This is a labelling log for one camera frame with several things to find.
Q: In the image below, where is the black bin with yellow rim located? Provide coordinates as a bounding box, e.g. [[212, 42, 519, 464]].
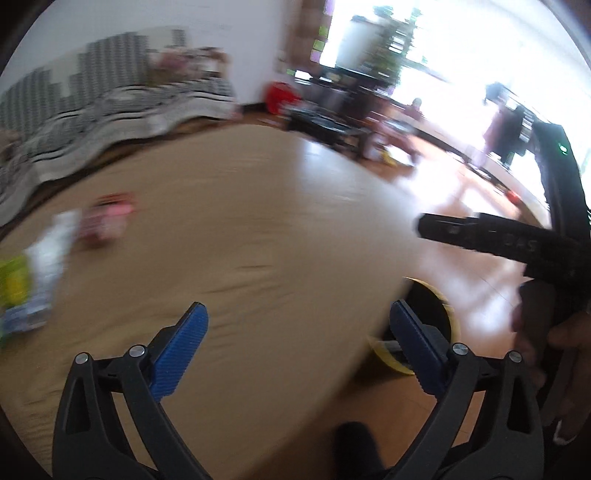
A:
[[367, 277, 462, 377]]

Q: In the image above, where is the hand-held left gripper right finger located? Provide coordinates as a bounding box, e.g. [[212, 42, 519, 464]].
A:
[[389, 299, 544, 480]]

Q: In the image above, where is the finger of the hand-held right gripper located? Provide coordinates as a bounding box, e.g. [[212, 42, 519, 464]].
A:
[[417, 212, 561, 267]]

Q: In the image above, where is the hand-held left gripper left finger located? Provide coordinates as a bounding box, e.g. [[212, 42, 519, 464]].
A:
[[52, 301, 209, 480]]

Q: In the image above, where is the green yellow packet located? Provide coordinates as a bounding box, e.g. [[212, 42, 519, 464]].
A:
[[0, 256, 33, 315]]

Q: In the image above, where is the blue silver foil wrapper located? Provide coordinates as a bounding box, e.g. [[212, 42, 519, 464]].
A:
[[0, 302, 51, 337]]

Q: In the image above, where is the person's right hand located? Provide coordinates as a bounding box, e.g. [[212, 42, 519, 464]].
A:
[[512, 281, 591, 445]]

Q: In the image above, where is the grey patterned sofa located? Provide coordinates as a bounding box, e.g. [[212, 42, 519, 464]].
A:
[[0, 30, 238, 227]]

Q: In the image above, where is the pink toy on sofa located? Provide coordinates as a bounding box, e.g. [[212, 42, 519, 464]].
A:
[[148, 46, 227, 84]]

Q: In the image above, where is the green potted plant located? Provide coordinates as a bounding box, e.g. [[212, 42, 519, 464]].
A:
[[365, 4, 421, 84]]

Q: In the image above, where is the patterned curtain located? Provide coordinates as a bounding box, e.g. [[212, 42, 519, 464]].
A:
[[279, 0, 333, 70]]

